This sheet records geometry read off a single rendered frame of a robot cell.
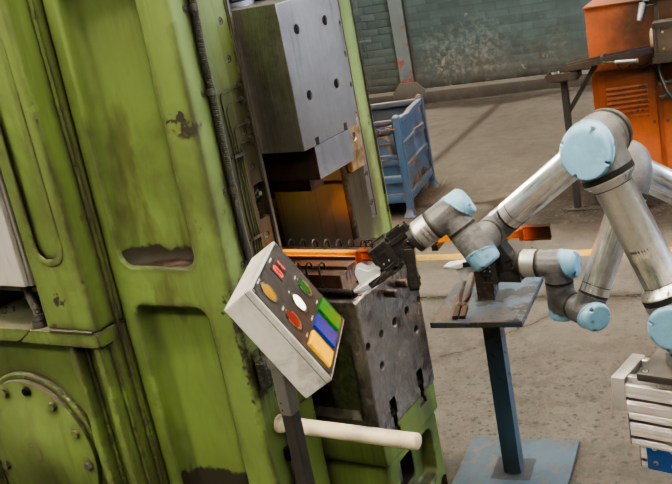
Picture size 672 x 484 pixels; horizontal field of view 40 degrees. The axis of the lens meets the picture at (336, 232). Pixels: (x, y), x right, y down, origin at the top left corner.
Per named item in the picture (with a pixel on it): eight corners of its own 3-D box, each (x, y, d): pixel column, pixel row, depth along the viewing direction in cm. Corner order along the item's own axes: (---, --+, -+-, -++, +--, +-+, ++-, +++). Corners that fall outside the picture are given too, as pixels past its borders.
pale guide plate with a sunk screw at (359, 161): (366, 163, 305) (357, 113, 300) (353, 171, 297) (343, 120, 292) (361, 164, 306) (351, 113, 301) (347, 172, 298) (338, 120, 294)
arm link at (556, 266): (575, 285, 241) (571, 255, 238) (534, 284, 246) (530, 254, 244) (584, 274, 247) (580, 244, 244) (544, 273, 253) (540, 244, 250)
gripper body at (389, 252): (367, 245, 231) (404, 216, 227) (389, 271, 232) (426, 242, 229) (365, 256, 223) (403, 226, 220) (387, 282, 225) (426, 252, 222)
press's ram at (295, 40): (371, 117, 283) (347, -16, 271) (304, 151, 252) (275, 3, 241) (260, 126, 305) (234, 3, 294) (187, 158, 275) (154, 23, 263)
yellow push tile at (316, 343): (334, 352, 218) (313, 328, 217) (331, 366, 211) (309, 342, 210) (328, 356, 219) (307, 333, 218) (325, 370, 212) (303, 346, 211)
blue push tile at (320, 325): (338, 334, 227) (318, 312, 226) (335, 347, 220) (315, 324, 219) (332, 338, 228) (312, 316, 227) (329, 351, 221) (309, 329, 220)
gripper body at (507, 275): (477, 284, 255) (519, 285, 249) (473, 255, 253) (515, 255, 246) (487, 273, 261) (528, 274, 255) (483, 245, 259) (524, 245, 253)
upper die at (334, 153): (355, 159, 275) (349, 128, 272) (320, 179, 259) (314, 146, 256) (242, 165, 297) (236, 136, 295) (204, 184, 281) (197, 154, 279)
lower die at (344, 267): (375, 270, 285) (371, 244, 283) (343, 296, 269) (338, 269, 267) (265, 268, 308) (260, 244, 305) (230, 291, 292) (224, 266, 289)
